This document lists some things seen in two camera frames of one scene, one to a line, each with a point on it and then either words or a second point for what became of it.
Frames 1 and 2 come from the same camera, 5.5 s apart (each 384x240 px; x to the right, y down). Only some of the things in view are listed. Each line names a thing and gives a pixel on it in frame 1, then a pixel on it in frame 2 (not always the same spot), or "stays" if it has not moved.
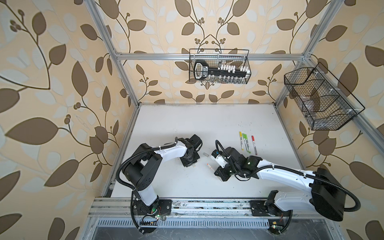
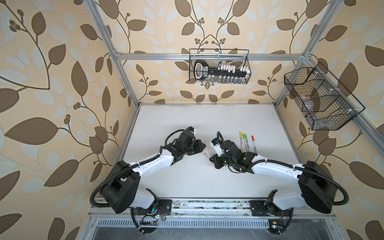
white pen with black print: (241, 141) stays
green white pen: (246, 145) stays
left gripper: (188, 163) → (199, 143)
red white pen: (255, 151) stays
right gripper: (219, 172) → (215, 159)
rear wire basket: (220, 66) stays
